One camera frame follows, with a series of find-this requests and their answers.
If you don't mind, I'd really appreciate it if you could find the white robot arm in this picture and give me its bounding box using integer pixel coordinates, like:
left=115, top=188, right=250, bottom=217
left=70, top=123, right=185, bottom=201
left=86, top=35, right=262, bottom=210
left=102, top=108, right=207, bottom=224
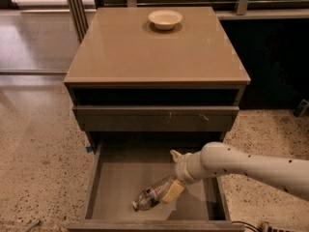
left=163, top=142, right=309, bottom=203

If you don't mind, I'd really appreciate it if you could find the dark robot base part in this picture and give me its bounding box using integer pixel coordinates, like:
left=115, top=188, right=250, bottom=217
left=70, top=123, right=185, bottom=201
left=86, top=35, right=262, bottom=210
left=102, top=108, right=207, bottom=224
left=293, top=100, right=309, bottom=117

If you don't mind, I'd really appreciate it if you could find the black cable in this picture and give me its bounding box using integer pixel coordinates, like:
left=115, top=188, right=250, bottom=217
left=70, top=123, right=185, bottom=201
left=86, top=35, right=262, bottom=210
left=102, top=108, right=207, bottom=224
left=232, top=220, right=261, bottom=232

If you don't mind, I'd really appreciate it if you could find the white paper bowl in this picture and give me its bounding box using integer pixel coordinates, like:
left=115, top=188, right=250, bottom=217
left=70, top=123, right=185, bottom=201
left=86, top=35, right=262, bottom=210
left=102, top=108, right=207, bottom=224
left=148, top=10, right=183, bottom=30

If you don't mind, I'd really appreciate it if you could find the tan drawer cabinet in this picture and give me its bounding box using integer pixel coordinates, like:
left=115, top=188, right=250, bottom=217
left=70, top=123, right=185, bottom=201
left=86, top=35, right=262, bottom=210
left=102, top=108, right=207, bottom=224
left=64, top=7, right=250, bottom=149

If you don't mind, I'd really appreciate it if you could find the open grey middle drawer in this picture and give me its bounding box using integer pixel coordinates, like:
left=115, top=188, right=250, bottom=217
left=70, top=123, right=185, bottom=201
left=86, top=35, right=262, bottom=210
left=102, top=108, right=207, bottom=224
left=68, top=144, right=244, bottom=232

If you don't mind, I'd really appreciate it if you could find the blue tape piece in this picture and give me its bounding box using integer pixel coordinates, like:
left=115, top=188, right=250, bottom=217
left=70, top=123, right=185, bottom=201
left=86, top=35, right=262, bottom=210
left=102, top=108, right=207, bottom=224
left=86, top=146, right=93, bottom=153

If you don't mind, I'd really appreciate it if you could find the clear plastic water bottle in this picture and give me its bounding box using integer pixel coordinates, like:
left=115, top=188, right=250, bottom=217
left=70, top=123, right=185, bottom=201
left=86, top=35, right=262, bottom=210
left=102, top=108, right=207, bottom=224
left=132, top=176, right=175, bottom=212

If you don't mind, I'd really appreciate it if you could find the grey metal frame post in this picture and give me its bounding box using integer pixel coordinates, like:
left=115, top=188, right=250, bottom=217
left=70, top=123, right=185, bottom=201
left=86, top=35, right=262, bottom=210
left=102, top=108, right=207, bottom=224
left=67, top=0, right=88, bottom=42

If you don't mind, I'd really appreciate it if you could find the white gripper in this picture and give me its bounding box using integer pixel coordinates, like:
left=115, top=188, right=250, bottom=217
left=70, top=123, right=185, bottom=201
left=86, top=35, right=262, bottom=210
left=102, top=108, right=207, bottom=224
left=162, top=149, right=197, bottom=203

